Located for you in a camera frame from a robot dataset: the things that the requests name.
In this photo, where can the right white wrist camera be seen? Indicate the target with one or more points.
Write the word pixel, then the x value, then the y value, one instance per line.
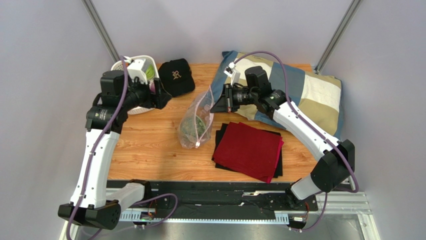
pixel 233 73

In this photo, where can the aluminium frame rail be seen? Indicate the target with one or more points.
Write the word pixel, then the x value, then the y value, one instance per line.
pixel 341 215

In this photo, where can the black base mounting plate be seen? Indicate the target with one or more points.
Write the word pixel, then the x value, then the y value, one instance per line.
pixel 223 200

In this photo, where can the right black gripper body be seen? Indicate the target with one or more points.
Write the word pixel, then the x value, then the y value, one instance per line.
pixel 228 98

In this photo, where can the black folded cloth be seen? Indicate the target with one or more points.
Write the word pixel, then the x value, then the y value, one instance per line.
pixel 219 134

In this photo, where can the right corner aluminium post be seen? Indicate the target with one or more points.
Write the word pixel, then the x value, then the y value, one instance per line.
pixel 338 34

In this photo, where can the black baseball cap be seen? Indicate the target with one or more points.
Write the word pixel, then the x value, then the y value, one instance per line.
pixel 176 77

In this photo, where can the green netted toy melon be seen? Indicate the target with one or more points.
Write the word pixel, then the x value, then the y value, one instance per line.
pixel 193 126

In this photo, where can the green toy cabbage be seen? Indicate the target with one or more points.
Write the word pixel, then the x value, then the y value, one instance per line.
pixel 150 72

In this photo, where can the left corner aluminium post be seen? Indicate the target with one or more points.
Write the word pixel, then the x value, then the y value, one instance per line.
pixel 100 27

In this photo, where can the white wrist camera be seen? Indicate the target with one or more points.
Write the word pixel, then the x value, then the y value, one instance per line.
pixel 233 73
pixel 136 70

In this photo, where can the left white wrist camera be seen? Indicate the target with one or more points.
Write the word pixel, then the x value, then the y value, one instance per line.
pixel 136 70

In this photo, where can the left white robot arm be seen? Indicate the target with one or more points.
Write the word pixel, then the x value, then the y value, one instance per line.
pixel 89 205

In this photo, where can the clear zip top bag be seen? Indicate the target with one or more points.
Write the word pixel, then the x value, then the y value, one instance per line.
pixel 200 106

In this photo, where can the red folded cloth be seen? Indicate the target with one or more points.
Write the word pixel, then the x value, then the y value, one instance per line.
pixel 249 151

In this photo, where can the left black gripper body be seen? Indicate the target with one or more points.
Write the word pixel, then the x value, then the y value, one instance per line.
pixel 141 95

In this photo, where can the checked blue beige pillow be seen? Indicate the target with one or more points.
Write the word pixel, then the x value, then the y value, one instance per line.
pixel 317 96

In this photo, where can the purple toy eggplant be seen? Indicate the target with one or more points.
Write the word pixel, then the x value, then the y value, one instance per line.
pixel 152 88

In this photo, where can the corner aluminium post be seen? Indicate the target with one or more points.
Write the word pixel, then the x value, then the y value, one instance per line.
pixel 338 34
pixel 100 27

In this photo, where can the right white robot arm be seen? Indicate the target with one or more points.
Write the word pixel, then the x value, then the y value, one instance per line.
pixel 335 158

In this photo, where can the white plastic basket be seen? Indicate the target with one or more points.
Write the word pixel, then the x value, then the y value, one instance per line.
pixel 119 66

